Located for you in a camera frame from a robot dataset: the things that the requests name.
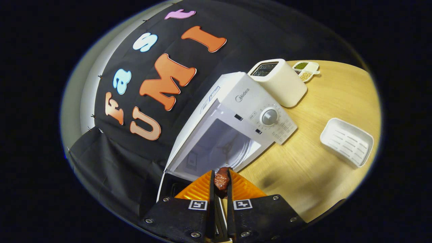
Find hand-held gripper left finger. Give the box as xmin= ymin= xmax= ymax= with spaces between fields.
xmin=140 ymin=170 xmax=216 ymax=243

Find white microwave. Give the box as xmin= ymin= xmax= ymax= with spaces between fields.
xmin=156 ymin=72 xmax=298 ymax=203

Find brown meat piece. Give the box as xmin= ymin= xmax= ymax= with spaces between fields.
xmin=213 ymin=167 xmax=233 ymax=199

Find white rectangular tray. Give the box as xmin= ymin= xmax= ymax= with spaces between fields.
xmin=320 ymin=118 xmax=374 ymax=168

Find white toaster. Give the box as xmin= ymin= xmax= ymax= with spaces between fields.
xmin=247 ymin=59 xmax=308 ymax=108

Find white divided dish of beans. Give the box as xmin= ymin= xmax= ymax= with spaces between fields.
xmin=292 ymin=61 xmax=321 ymax=82

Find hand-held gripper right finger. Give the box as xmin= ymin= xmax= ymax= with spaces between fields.
xmin=227 ymin=169 xmax=307 ymax=243

